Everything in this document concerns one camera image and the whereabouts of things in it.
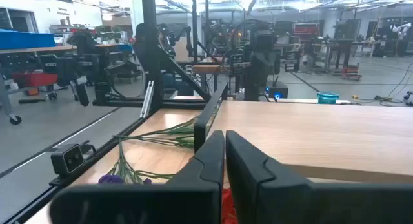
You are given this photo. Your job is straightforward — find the red artificial flower stem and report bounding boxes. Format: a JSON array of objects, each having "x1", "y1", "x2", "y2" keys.
[{"x1": 221, "y1": 187, "x2": 239, "y2": 224}]

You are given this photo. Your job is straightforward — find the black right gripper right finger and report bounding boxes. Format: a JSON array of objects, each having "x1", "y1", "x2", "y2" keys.
[{"x1": 225, "y1": 130, "x2": 413, "y2": 224}]

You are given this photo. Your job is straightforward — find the silver aluminium extrusion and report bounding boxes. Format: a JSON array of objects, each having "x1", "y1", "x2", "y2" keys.
[{"x1": 139, "y1": 80, "x2": 155, "y2": 119}]

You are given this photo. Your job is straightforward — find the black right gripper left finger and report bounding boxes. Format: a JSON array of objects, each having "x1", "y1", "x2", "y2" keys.
[{"x1": 50, "y1": 130, "x2": 226, "y2": 224}]

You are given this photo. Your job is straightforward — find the blue glass vase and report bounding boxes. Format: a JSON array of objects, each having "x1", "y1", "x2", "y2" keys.
[{"x1": 316, "y1": 91, "x2": 340, "y2": 105}]

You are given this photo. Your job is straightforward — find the black aluminium rig frame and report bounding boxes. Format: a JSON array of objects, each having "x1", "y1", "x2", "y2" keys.
[{"x1": 0, "y1": 0, "x2": 228, "y2": 224}]

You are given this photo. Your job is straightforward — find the red plastic bin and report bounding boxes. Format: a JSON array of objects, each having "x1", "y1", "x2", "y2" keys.
[{"x1": 11, "y1": 72, "x2": 58, "y2": 88}]

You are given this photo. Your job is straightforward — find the blue table cover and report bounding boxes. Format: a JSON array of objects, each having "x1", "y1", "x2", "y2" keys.
[{"x1": 0, "y1": 28, "x2": 56, "y2": 50}]

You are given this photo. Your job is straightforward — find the small black table camera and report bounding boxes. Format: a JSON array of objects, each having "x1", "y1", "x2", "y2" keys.
[{"x1": 50, "y1": 143, "x2": 85, "y2": 176}]

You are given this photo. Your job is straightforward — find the wooden shelf with black frame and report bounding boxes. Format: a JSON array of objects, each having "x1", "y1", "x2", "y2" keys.
[{"x1": 193, "y1": 83, "x2": 413, "y2": 183}]

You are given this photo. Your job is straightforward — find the red floor dolly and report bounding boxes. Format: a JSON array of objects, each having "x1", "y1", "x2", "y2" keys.
[{"x1": 341, "y1": 64, "x2": 363, "y2": 81}]

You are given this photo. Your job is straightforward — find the black computer with blue light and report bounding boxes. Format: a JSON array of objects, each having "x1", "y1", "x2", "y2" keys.
[{"x1": 266, "y1": 81, "x2": 289, "y2": 100}]

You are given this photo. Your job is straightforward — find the red tool chest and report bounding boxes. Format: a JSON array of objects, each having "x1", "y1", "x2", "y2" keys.
[{"x1": 292, "y1": 22, "x2": 320, "y2": 36}]

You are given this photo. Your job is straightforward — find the purple artificial flower stem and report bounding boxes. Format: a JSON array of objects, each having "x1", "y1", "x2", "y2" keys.
[{"x1": 97, "y1": 116, "x2": 198, "y2": 185}]

